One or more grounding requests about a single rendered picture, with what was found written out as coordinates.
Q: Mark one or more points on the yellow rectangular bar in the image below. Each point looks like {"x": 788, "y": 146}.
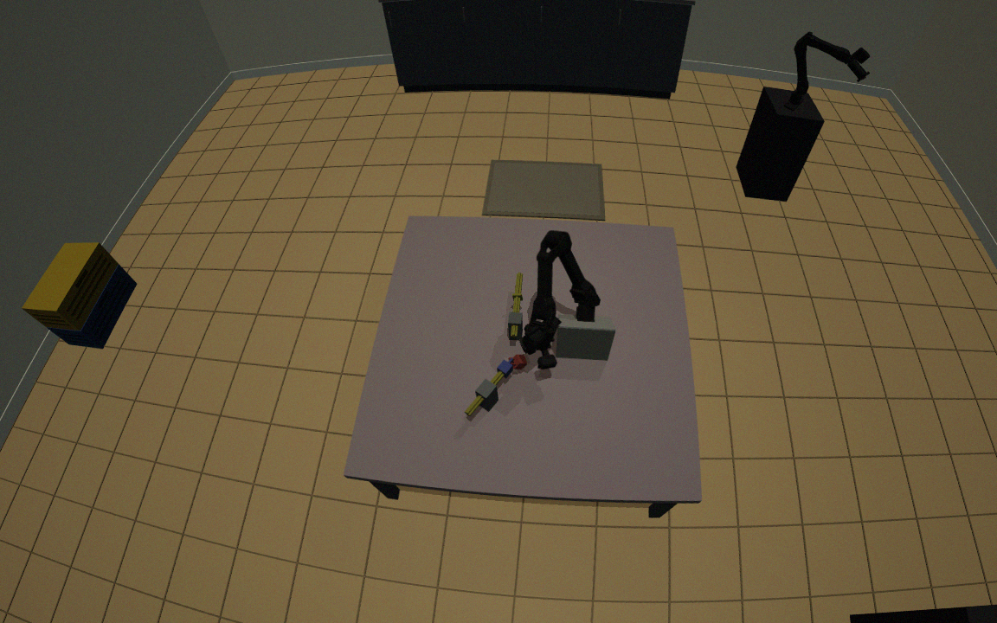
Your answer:
{"x": 515, "y": 321}

